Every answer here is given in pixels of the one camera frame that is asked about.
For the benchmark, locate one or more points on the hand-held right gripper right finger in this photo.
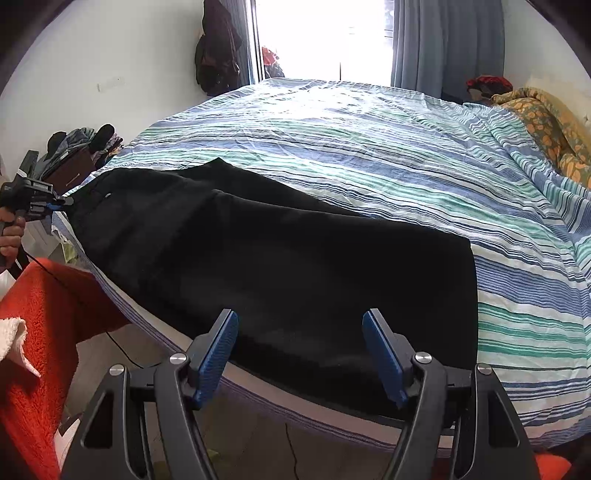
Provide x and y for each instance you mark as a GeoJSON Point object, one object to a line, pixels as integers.
{"type": "Point", "coordinates": [385, 357]}

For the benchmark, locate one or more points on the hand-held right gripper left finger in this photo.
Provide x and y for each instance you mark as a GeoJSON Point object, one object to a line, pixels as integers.
{"type": "Point", "coordinates": [213, 357]}

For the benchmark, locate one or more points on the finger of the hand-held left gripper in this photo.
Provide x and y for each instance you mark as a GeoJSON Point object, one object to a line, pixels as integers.
{"type": "Point", "coordinates": [60, 203]}

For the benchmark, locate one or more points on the black pants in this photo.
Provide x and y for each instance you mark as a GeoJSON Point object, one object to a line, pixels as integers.
{"type": "Point", "coordinates": [258, 277]}

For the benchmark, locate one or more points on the person's left hand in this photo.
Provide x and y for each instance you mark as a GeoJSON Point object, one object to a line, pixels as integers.
{"type": "Point", "coordinates": [11, 240]}

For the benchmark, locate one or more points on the grey clothes pile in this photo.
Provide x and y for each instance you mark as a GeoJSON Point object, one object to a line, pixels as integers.
{"type": "Point", "coordinates": [64, 145]}

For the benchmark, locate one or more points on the black fuzzy object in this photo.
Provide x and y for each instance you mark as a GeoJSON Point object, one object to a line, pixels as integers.
{"type": "Point", "coordinates": [102, 137]}

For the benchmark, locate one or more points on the white fleece cloth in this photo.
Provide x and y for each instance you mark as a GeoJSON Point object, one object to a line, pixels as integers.
{"type": "Point", "coordinates": [14, 341]}

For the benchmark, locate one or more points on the striped blue green bed sheet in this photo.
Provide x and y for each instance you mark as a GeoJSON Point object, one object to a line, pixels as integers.
{"type": "Point", "coordinates": [415, 175]}

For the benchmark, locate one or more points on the dark hanging clothes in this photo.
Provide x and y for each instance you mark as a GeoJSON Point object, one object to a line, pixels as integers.
{"type": "Point", "coordinates": [217, 50]}

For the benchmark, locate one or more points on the red clothes by window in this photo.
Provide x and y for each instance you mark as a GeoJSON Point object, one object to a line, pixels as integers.
{"type": "Point", "coordinates": [271, 60]}

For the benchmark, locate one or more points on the orange patterned quilt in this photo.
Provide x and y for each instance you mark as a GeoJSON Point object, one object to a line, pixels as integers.
{"type": "Point", "coordinates": [549, 124]}

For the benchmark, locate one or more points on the red and black cloth bundle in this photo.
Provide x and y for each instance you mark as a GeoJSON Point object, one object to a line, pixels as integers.
{"type": "Point", "coordinates": [487, 86]}

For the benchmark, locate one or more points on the blue curtain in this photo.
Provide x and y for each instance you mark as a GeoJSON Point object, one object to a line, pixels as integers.
{"type": "Point", "coordinates": [443, 44]}

